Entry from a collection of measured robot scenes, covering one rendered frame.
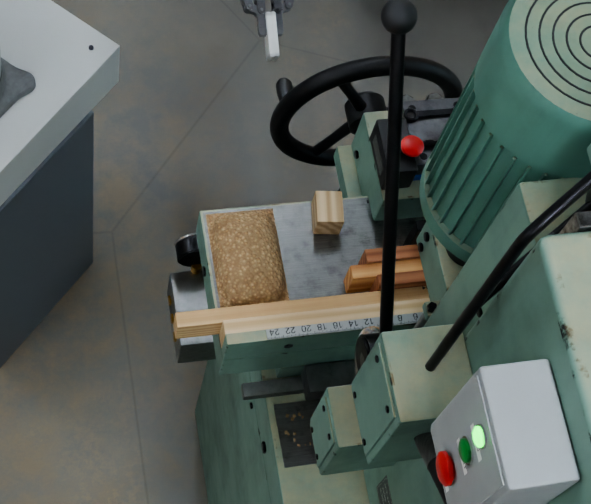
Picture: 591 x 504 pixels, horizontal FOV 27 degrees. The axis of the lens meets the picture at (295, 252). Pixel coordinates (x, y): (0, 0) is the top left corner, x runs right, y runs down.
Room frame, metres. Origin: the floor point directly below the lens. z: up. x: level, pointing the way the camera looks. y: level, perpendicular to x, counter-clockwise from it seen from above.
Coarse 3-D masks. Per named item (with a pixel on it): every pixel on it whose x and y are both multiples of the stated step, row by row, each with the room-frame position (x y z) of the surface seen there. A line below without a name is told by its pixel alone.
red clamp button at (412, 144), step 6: (408, 138) 0.86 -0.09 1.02; (414, 138) 0.87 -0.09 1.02; (402, 144) 0.85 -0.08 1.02; (408, 144) 0.86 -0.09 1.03; (414, 144) 0.86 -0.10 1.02; (420, 144) 0.86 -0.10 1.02; (402, 150) 0.85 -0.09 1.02; (408, 150) 0.85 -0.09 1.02; (414, 150) 0.85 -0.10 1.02; (420, 150) 0.85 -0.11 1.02; (414, 156) 0.84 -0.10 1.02
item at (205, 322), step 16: (416, 288) 0.71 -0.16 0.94; (256, 304) 0.61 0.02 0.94; (272, 304) 0.62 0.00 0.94; (288, 304) 0.63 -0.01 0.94; (304, 304) 0.64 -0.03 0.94; (320, 304) 0.64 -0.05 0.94; (336, 304) 0.65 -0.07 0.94; (352, 304) 0.66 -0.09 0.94; (176, 320) 0.56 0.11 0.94; (192, 320) 0.57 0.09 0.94; (208, 320) 0.57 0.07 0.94; (176, 336) 0.55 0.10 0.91; (192, 336) 0.56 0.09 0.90
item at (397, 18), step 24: (408, 0) 0.75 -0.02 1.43; (384, 24) 0.73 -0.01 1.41; (408, 24) 0.73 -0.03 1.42; (384, 216) 0.62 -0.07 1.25; (384, 240) 0.60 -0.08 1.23; (384, 264) 0.59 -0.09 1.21; (384, 288) 0.57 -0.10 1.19; (384, 312) 0.56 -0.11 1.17; (360, 336) 0.54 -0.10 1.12; (360, 360) 0.52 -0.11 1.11
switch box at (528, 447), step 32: (480, 384) 0.39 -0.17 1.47; (512, 384) 0.39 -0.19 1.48; (544, 384) 0.40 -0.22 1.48; (448, 416) 0.39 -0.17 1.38; (480, 416) 0.37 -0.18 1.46; (512, 416) 0.37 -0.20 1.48; (544, 416) 0.38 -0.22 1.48; (448, 448) 0.37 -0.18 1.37; (512, 448) 0.34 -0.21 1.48; (544, 448) 0.35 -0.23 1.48; (480, 480) 0.33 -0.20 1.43; (512, 480) 0.32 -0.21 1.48; (544, 480) 0.33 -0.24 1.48; (576, 480) 0.34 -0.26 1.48
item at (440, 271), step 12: (420, 240) 0.73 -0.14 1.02; (432, 240) 0.72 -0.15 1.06; (420, 252) 0.72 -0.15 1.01; (432, 252) 0.71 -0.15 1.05; (444, 252) 0.70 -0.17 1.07; (432, 264) 0.70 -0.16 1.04; (444, 264) 0.69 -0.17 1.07; (456, 264) 0.69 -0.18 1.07; (432, 276) 0.69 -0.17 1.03; (444, 276) 0.67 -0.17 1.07; (456, 276) 0.68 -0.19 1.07; (432, 288) 0.68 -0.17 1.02; (444, 288) 0.66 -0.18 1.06; (432, 300) 0.67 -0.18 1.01
